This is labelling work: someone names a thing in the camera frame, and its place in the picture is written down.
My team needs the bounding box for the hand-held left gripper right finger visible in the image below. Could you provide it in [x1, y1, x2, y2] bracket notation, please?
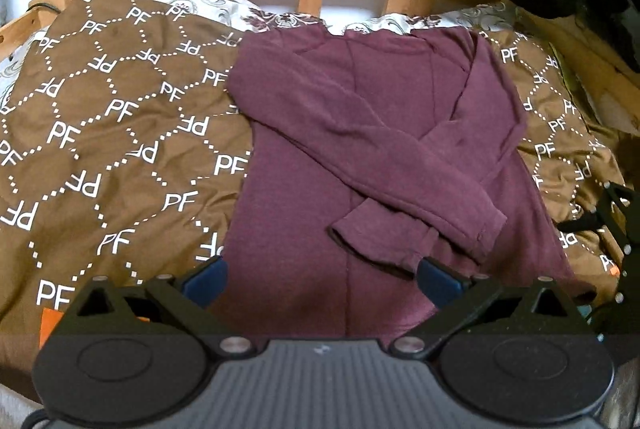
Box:
[389, 255, 576, 356]

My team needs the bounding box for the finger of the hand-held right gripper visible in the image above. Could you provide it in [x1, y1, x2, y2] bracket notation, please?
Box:
[575, 279, 640, 345]
[555, 182, 640, 279]

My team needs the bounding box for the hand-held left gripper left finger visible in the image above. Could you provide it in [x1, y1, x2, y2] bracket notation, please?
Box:
[65, 255, 258, 356]

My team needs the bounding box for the maroon long-sleeve shirt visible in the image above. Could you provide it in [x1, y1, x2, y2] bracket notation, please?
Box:
[220, 26, 597, 341]

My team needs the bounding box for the white fleece blanket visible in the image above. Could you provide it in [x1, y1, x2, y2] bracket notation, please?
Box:
[600, 349, 640, 429]

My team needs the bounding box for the brown patterned blanket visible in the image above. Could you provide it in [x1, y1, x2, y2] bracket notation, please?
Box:
[0, 0, 640, 341]

